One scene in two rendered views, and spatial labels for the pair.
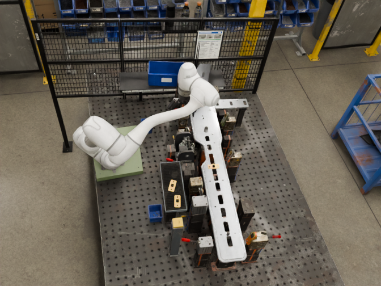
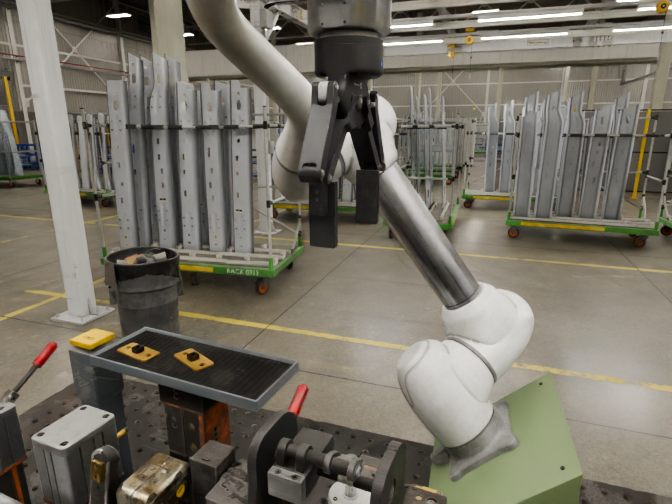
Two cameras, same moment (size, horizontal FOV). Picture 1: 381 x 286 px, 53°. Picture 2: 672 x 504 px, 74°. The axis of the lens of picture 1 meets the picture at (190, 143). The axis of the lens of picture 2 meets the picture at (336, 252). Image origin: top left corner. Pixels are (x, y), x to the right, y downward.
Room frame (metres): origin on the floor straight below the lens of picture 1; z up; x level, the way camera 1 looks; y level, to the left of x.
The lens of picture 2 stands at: (1.96, -0.34, 1.57)
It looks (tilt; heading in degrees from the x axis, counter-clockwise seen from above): 15 degrees down; 129
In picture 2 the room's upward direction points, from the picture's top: straight up
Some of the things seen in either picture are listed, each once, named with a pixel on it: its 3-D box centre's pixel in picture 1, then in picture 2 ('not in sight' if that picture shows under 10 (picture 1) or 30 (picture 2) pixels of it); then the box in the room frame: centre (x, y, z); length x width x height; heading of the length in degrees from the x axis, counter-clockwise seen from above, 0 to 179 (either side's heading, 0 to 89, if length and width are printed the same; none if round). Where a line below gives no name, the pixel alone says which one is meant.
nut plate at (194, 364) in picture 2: (172, 185); (193, 357); (1.29, 0.07, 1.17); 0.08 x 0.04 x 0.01; 175
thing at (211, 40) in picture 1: (208, 44); not in sight; (2.61, -0.03, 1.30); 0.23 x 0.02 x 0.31; 105
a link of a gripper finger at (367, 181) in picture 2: not in sight; (367, 197); (1.63, 0.14, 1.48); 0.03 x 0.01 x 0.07; 15
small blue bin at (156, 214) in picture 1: (155, 213); not in sight; (1.29, 0.18, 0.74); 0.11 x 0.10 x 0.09; 15
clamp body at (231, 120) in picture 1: (227, 133); not in sight; (2.05, -0.29, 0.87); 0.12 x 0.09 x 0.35; 105
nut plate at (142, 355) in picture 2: (177, 200); (138, 349); (1.19, 0.03, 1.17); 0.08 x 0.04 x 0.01; 7
